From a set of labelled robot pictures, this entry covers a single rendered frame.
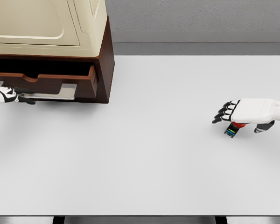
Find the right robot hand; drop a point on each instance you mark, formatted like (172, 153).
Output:
(252, 110)

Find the brown cabinet with cream top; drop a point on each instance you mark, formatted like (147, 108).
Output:
(105, 70)

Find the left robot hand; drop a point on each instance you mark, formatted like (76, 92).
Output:
(4, 94)

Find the black switch with red button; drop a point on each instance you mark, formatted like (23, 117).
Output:
(231, 131)

